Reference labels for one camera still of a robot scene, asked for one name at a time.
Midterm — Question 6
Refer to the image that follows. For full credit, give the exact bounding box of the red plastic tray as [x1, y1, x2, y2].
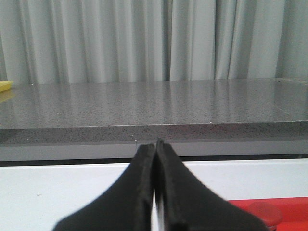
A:
[229, 197, 308, 231]

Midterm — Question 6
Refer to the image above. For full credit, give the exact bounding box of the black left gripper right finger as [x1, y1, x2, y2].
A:
[154, 139, 266, 231]

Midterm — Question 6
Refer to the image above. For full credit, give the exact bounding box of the yellow tray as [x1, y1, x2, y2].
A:
[0, 81, 13, 93]

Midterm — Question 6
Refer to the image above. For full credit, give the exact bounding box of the red mushroom push button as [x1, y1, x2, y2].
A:
[248, 202, 283, 231]

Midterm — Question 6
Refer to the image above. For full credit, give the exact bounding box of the white pleated curtain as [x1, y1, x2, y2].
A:
[0, 0, 308, 84]

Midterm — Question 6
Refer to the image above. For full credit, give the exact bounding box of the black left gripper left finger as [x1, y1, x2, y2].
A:
[54, 144, 154, 231]

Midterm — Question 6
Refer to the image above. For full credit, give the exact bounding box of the grey granite counter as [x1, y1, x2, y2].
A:
[0, 78, 308, 161]

